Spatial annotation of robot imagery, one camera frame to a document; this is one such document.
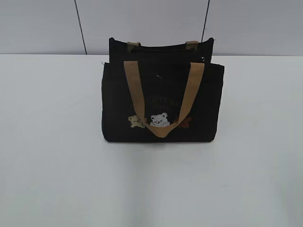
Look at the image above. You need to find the black canvas tote bag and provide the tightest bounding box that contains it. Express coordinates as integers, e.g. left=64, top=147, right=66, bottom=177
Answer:
left=101, top=38, right=224, bottom=143

